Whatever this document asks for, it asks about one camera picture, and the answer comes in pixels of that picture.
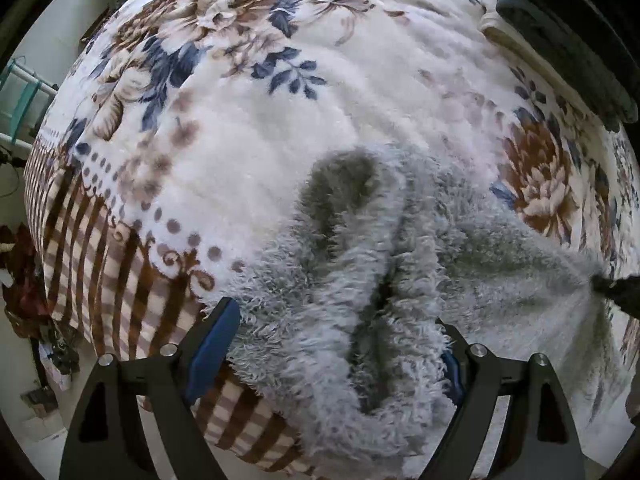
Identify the dark red cloth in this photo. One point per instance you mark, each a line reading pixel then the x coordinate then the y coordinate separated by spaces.
pixel 22 280

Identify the teal drying rack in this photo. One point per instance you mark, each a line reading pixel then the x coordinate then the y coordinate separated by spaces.
pixel 25 95

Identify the floral printed blanket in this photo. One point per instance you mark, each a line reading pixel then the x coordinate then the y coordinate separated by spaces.
pixel 300 110

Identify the grey fluffy pants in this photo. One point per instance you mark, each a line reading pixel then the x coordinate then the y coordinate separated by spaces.
pixel 320 310

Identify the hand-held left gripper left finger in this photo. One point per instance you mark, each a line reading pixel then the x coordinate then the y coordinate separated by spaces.
pixel 215 345

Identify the dark teal plush blanket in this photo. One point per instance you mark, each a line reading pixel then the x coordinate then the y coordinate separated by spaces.
pixel 565 25

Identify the beige bed sheet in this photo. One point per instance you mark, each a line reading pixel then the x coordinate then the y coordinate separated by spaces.
pixel 500 35

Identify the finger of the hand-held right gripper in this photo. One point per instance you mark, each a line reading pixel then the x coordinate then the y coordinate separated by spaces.
pixel 620 292

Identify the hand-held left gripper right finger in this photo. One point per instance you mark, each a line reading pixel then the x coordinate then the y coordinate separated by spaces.
pixel 454 380

